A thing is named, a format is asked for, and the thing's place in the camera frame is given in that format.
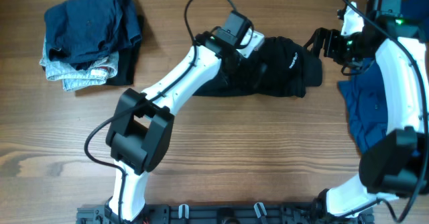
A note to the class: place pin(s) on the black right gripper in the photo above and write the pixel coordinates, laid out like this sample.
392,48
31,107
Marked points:
332,36

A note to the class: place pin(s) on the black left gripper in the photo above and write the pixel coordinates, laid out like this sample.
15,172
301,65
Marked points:
241,72

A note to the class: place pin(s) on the black polo shirt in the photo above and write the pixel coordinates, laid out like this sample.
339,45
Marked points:
279,68

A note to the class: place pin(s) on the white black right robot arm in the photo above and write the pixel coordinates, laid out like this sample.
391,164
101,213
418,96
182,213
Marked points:
397,165

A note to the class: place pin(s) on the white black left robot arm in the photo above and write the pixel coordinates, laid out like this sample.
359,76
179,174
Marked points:
140,133

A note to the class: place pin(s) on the folded black garment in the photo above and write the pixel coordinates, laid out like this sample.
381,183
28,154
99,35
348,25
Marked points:
128,58

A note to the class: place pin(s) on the folded light grey garment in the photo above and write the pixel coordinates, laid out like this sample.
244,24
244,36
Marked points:
98,72

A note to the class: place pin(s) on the folded navy blue shirt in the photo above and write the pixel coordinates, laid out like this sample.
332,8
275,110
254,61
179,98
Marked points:
82,31

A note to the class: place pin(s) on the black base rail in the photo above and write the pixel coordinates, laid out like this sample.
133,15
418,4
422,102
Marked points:
287,213

